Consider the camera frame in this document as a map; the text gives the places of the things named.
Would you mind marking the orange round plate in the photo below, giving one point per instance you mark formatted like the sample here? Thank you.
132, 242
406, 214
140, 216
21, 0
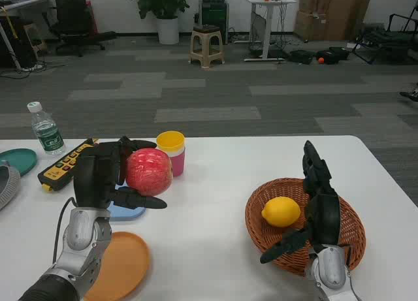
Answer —
124, 265

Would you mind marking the yellow plastic cup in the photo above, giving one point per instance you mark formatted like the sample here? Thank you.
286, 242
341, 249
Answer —
170, 141

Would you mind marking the white plastic cup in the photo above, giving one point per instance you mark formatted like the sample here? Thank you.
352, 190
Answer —
178, 153

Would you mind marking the brown wicker basket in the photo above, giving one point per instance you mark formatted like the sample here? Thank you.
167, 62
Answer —
352, 229

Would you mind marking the black folding chair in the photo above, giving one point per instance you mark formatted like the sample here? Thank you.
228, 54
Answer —
385, 40

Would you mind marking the large cardboard box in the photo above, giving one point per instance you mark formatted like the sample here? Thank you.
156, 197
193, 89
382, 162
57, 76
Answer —
346, 17

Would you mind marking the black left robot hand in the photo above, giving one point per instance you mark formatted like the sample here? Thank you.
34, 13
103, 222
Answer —
94, 177

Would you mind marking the clear plastic water bottle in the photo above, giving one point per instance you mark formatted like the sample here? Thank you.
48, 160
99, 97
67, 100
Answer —
47, 131

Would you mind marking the large black floor bag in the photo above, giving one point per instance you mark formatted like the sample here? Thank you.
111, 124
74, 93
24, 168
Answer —
334, 54

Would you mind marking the white office desk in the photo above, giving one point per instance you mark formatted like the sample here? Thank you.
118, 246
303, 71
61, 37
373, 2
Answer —
19, 4

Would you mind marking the black equipment rack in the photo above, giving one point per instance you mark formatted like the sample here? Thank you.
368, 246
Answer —
214, 17

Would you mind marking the yellow black remote controller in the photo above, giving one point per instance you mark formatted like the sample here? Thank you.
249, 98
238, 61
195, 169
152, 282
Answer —
58, 170

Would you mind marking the yellow lemon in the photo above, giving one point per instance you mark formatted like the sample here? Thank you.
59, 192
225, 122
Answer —
281, 212

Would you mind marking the small black floor bag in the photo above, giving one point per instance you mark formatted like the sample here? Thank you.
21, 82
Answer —
302, 57

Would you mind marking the light blue rectangular tray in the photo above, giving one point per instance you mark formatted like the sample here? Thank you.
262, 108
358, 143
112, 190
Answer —
127, 213

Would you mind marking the white plant pot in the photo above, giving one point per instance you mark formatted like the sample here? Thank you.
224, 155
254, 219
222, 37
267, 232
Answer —
168, 30

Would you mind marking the beige stool with dark seat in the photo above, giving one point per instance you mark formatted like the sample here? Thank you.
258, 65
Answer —
206, 43

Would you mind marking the black object at floor edge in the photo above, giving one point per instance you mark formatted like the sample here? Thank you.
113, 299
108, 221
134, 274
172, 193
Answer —
409, 94

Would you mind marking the black office chair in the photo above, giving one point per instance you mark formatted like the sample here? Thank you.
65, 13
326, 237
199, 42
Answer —
75, 20

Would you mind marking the green potted plant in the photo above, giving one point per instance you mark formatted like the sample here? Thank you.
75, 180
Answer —
160, 0

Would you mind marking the grey woven bowl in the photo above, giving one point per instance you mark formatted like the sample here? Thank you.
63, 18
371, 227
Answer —
8, 186

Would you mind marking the green round plate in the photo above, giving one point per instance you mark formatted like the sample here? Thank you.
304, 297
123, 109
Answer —
19, 157

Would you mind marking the red apple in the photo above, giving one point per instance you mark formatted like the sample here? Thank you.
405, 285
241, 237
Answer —
150, 173

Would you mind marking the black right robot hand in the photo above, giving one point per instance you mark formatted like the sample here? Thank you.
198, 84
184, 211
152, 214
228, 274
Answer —
325, 216

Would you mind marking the orange ball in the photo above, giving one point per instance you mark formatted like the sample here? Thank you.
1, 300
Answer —
321, 60

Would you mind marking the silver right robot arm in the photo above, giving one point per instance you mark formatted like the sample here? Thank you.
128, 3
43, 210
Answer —
331, 268

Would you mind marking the white standing desk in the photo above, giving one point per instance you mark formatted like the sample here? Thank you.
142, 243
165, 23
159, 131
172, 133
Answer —
266, 23

